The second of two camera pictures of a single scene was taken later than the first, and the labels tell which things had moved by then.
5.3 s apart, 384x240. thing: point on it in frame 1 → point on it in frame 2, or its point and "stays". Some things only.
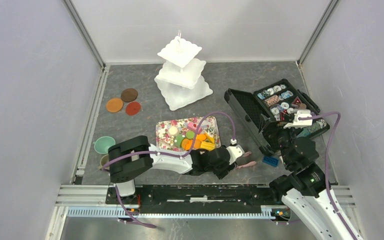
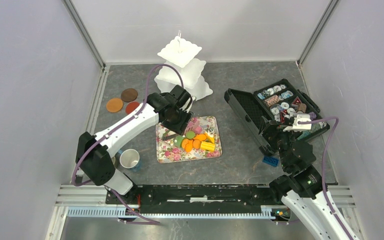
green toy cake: x=177 y=140 stays
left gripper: x=227 y=168 → x=179 y=128
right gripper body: x=284 y=136 stays
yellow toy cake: x=207 y=145 stays
